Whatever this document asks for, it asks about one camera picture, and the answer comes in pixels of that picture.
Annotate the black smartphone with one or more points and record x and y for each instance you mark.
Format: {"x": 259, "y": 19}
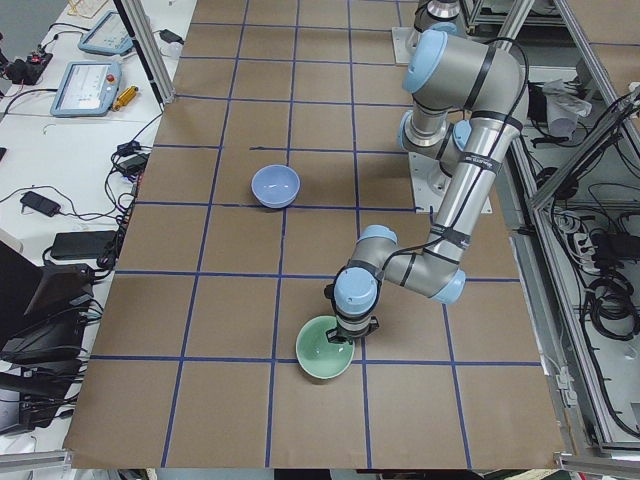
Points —
{"x": 40, "y": 204}

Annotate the green bowl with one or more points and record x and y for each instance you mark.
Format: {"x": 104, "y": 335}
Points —
{"x": 319, "y": 357}

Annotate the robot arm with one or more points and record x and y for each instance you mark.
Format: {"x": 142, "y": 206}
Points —
{"x": 470, "y": 102}
{"x": 440, "y": 15}

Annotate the gold cylinder tool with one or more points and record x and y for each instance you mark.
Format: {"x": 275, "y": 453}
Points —
{"x": 124, "y": 98}

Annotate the black power brick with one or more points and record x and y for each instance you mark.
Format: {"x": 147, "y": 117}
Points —
{"x": 81, "y": 245}

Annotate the brown paper table cover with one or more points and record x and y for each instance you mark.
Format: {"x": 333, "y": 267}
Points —
{"x": 194, "y": 362}

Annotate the aluminium frame post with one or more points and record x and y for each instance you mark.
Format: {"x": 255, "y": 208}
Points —
{"x": 139, "y": 30}

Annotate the blue bowl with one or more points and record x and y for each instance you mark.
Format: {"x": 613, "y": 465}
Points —
{"x": 275, "y": 186}

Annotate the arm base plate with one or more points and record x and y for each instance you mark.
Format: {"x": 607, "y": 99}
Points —
{"x": 429, "y": 183}
{"x": 404, "y": 40}

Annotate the teach pendant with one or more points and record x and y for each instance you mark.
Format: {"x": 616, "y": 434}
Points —
{"x": 108, "y": 37}
{"x": 87, "y": 89}

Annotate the far teach pendant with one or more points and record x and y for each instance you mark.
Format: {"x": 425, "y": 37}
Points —
{"x": 108, "y": 37}

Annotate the near teach pendant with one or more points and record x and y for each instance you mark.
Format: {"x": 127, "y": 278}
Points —
{"x": 87, "y": 89}

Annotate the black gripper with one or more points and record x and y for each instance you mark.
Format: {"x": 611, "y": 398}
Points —
{"x": 348, "y": 337}

